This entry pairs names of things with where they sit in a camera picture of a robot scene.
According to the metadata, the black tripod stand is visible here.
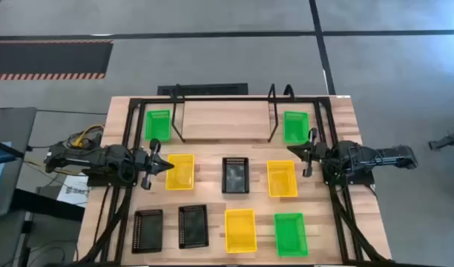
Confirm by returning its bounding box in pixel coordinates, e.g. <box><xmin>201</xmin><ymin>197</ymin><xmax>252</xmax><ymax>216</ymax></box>
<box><xmin>428</xmin><ymin>128</ymin><xmax>454</xmax><ymax>164</ymax></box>

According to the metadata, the green plastic basket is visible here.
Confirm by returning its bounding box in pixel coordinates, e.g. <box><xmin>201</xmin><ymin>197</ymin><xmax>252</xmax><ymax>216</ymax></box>
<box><xmin>283</xmin><ymin>111</ymin><xmax>310</xmax><ymax>145</ymax></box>
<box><xmin>274</xmin><ymin>212</ymin><xmax>309</xmax><ymax>258</ymax></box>
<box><xmin>144</xmin><ymin>108</ymin><xmax>172</xmax><ymax>143</ymax></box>

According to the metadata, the wooden shelf with black frame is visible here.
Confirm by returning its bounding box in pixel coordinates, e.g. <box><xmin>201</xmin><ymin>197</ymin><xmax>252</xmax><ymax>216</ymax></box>
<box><xmin>170</xmin><ymin>83</ymin><xmax>297</xmax><ymax>144</ymax></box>

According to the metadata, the white printed paper sheet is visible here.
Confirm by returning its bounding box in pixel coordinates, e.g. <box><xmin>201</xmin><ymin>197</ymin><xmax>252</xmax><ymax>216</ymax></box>
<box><xmin>57</xmin><ymin>174</ymin><xmax>91</xmax><ymax>208</ymax></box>

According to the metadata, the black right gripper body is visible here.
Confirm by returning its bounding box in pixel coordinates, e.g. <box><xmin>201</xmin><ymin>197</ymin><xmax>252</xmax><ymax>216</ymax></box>
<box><xmin>302</xmin><ymin>128</ymin><xmax>328</xmax><ymax>177</ymax></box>

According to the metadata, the yellow cable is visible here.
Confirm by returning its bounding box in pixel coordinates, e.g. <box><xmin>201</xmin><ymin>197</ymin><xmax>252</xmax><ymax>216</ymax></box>
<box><xmin>24</xmin><ymin>124</ymin><xmax>105</xmax><ymax>176</ymax></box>

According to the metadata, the black hazard-striped floor mat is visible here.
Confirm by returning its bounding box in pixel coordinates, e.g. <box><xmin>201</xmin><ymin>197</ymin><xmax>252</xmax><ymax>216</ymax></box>
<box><xmin>0</xmin><ymin>39</ymin><xmax>114</xmax><ymax>81</ymax></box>

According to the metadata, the black floor grille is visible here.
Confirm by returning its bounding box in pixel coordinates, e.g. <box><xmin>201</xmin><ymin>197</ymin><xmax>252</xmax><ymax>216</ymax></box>
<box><xmin>157</xmin><ymin>82</ymin><xmax>249</xmax><ymax>96</ymax></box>

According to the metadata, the black floor beam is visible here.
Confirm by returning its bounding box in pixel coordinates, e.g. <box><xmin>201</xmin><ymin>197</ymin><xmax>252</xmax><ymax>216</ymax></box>
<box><xmin>11</xmin><ymin>188</ymin><xmax>86</xmax><ymax>223</ymax></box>

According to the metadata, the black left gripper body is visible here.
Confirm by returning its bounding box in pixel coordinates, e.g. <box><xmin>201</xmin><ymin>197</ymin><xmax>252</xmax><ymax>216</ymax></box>
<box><xmin>134</xmin><ymin>138</ymin><xmax>161</xmax><ymax>190</ymax></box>

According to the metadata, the black aluminium table frame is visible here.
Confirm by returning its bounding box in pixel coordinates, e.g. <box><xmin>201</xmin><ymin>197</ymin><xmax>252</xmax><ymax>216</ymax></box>
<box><xmin>73</xmin><ymin>95</ymin><xmax>395</xmax><ymax>267</ymax></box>

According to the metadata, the yellow plastic basket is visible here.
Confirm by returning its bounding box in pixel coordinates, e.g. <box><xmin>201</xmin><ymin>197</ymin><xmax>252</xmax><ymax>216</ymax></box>
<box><xmin>266</xmin><ymin>159</ymin><xmax>299</xmax><ymax>198</ymax></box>
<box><xmin>165</xmin><ymin>154</ymin><xmax>196</xmax><ymax>191</ymax></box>
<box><xmin>224</xmin><ymin>208</ymin><xmax>258</xmax><ymax>254</ymax></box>

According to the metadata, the black plastic basket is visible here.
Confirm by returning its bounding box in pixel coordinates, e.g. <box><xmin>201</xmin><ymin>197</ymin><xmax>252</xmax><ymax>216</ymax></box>
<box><xmin>221</xmin><ymin>156</ymin><xmax>250</xmax><ymax>194</ymax></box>
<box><xmin>131</xmin><ymin>208</ymin><xmax>164</xmax><ymax>254</ymax></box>
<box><xmin>177</xmin><ymin>204</ymin><xmax>210</xmax><ymax>249</ymax></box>

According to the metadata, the grey desk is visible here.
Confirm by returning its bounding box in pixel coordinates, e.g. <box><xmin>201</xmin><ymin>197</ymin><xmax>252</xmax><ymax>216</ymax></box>
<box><xmin>0</xmin><ymin>107</ymin><xmax>38</xmax><ymax>218</ymax></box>

